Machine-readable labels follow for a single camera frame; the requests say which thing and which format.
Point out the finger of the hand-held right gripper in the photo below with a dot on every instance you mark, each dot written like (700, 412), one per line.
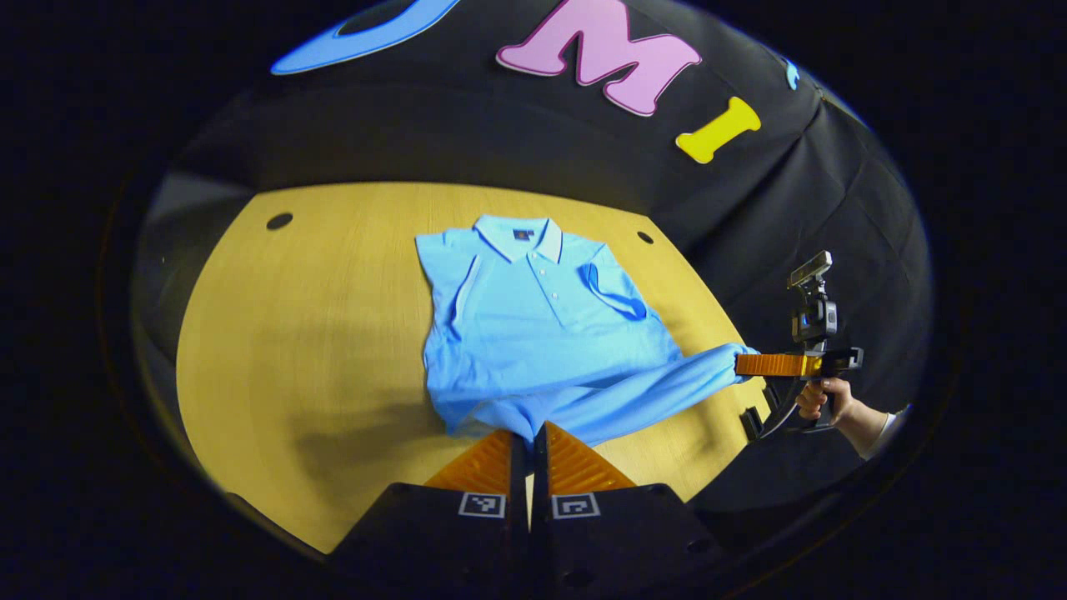
(775, 364)

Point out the light blue T-shirt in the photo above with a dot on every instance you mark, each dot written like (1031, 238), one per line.
(542, 333)

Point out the black backdrop cloth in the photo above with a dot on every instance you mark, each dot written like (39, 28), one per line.
(500, 133)

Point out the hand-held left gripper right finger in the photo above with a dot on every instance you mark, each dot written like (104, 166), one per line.
(540, 475)

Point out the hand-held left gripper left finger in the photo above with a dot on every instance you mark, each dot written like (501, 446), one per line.
(518, 467)

